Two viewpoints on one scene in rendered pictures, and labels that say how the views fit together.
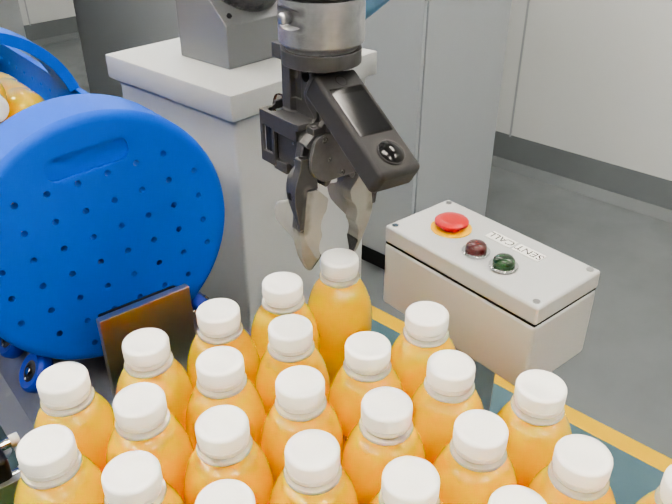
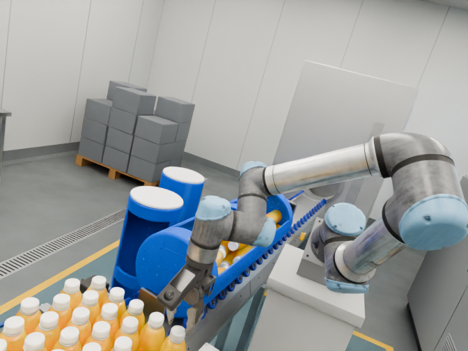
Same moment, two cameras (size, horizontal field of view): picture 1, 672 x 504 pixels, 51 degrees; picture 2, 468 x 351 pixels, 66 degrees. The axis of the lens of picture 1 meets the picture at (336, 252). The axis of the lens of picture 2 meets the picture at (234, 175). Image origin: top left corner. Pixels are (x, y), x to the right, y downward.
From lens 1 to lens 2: 0.80 m
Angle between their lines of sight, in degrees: 59
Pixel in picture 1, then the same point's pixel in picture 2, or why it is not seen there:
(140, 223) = not seen: hidden behind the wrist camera
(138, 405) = (88, 294)
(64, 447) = (70, 285)
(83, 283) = (157, 280)
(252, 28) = (315, 266)
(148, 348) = (113, 292)
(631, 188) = not seen: outside the picture
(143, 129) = not seen: hidden behind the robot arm
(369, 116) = (181, 283)
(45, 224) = (157, 255)
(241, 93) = (274, 279)
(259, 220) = (264, 335)
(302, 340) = (125, 325)
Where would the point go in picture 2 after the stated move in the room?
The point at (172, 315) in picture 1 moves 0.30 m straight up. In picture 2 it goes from (157, 307) to (180, 219)
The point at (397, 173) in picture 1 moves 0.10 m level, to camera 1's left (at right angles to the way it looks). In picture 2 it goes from (161, 301) to (153, 274)
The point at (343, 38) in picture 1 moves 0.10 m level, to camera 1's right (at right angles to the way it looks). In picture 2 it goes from (191, 255) to (205, 281)
